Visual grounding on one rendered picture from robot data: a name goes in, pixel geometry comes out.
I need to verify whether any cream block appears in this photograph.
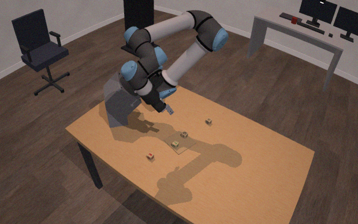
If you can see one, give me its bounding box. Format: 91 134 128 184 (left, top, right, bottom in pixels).
147 152 154 160
172 141 179 149
181 131 188 139
206 118 212 125

